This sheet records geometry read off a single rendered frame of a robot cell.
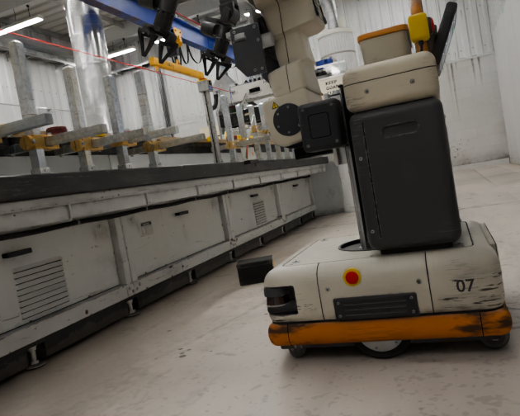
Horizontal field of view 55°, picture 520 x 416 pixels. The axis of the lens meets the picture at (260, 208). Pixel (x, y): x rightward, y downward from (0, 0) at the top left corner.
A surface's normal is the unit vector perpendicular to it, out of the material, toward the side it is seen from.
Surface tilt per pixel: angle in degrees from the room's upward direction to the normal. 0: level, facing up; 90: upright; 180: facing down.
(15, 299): 90
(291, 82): 90
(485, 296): 90
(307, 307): 90
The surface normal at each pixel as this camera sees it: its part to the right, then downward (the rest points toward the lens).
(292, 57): -0.34, 0.11
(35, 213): 0.92, -0.15
